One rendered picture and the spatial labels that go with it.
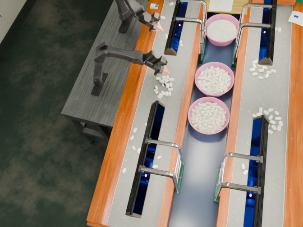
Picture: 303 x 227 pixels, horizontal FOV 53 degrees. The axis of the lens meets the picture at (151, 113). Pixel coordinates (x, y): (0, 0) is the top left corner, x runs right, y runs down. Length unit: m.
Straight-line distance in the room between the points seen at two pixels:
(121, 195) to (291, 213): 0.97
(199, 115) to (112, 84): 0.71
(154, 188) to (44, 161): 1.40
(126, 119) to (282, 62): 1.14
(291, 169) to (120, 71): 1.36
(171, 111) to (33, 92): 1.77
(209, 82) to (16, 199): 1.98
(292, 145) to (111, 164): 1.11
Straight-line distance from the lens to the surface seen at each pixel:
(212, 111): 2.04
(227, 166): 1.90
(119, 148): 1.97
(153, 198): 1.88
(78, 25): 3.70
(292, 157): 1.99
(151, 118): 1.63
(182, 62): 2.23
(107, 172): 1.95
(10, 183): 3.11
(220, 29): 2.41
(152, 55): 1.95
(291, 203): 1.92
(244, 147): 1.97
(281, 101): 2.14
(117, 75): 2.33
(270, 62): 1.87
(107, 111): 2.20
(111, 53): 1.93
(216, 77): 2.19
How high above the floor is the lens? 2.59
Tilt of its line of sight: 64 degrees down
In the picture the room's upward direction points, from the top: 17 degrees counter-clockwise
